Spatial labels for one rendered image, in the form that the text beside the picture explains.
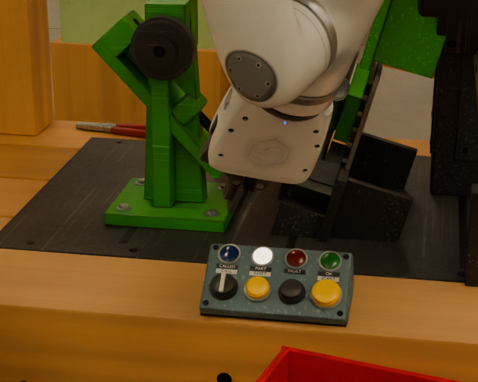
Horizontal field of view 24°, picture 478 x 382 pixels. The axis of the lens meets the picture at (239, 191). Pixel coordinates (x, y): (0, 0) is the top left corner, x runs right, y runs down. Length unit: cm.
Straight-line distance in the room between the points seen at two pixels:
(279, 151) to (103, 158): 61
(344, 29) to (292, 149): 17
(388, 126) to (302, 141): 376
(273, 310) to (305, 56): 34
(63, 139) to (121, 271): 56
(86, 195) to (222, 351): 40
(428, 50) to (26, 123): 75
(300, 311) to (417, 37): 34
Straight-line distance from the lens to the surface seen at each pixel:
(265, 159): 103
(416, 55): 125
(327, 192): 129
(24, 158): 168
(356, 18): 90
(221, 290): 112
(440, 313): 116
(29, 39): 174
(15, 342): 120
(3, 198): 153
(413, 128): 477
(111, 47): 133
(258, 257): 114
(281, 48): 84
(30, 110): 177
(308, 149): 103
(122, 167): 156
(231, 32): 85
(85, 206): 142
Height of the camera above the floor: 142
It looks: 21 degrees down
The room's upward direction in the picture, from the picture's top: straight up
